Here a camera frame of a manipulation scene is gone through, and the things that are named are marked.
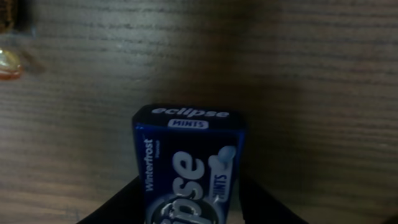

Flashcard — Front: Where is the blue candy pack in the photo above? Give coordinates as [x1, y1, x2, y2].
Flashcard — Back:
[132, 104, 248, 224]

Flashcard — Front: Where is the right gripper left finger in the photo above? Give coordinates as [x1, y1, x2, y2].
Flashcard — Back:
[76, 175, 146, 224]

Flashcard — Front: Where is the gold wrapped candy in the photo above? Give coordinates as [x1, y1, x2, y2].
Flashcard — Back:
[0, 0, 23, 81]

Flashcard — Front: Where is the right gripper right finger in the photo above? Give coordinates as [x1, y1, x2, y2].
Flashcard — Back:
[238, 175, 309, 224]

